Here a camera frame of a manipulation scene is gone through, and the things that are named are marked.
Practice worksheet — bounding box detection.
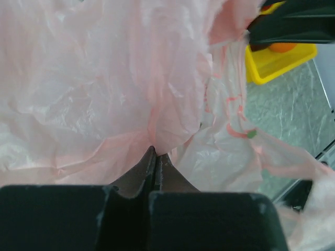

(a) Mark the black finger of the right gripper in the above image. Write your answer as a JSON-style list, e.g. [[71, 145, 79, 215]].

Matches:
[[248, 1, 334, 29]]

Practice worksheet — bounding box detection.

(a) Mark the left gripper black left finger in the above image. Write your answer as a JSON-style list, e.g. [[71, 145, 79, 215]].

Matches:
[[1, 147, 156, 250]]

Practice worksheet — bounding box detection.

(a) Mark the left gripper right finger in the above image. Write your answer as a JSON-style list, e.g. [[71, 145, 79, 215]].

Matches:
[[149, 155, 289, 250]]

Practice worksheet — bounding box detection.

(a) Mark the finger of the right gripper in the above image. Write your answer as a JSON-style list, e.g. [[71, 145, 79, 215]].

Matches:
[[248, 18, 334, 45]]

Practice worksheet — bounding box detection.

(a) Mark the orange fake fruit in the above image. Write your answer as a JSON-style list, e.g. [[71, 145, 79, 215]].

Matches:
[[269, 43, 297, 53]]

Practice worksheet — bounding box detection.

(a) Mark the pink plastic bag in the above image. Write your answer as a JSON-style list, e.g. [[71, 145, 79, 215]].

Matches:
[[1, 1, 334, 250]]

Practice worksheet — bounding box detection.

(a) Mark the dark red fake fruit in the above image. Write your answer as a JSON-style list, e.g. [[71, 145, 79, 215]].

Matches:
[[250, 44, 269, 52]]

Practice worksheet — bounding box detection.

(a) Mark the yellow plastic tray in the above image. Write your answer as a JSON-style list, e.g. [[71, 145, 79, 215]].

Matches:
[[244, 0, 318, 85]]

